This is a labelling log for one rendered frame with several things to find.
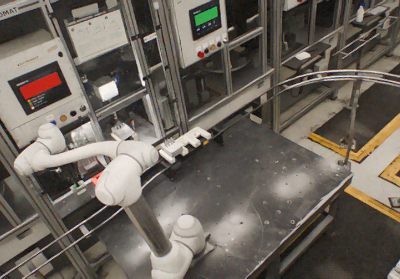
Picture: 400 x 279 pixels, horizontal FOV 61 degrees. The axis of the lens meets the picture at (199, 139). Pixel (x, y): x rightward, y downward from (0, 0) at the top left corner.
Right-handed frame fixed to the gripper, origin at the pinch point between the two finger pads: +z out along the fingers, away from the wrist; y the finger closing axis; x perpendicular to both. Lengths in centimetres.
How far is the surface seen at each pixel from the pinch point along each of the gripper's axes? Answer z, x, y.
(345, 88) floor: 107, -13, -327
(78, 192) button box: 6.2, 3.1, 1.7
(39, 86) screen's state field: -58, -7, -7
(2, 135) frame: -41.3, -11.0, 19.0
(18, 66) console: -71, -9, -3
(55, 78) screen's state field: -59, -7, -16
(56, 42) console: -74, -10, -24
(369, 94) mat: 106, 15, -330
